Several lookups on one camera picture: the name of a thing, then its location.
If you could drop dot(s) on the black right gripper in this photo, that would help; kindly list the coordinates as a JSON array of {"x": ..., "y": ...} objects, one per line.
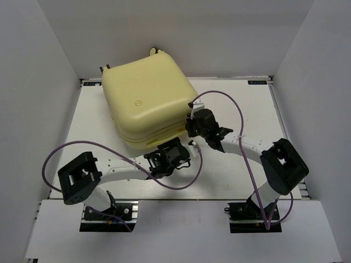
[{"x": 189, "y": 126}]

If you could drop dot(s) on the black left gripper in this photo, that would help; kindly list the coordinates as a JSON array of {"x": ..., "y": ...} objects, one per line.
[{"x": 171, "y": 143}]

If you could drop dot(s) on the yellow suitcase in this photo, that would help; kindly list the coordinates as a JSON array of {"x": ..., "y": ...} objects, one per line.
[{"x": 148, "y": 99}]

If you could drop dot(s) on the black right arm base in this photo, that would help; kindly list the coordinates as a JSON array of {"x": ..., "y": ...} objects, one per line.
[{"x": 243, "y": 219}]

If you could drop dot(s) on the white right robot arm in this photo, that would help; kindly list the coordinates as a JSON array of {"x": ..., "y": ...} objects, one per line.
[{"x": 283, "y": 166}]

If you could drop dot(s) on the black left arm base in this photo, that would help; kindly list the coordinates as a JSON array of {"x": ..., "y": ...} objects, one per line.
[{"x": 119, "y": 219}]

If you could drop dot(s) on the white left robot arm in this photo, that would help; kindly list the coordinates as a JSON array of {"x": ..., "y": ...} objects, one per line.
[{"x": 80, "y": 179}]

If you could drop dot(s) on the blue table label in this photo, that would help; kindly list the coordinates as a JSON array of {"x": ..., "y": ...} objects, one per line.
[
  {"x": 92, "y": 83},
  {"x": 257, "y": 82}
]

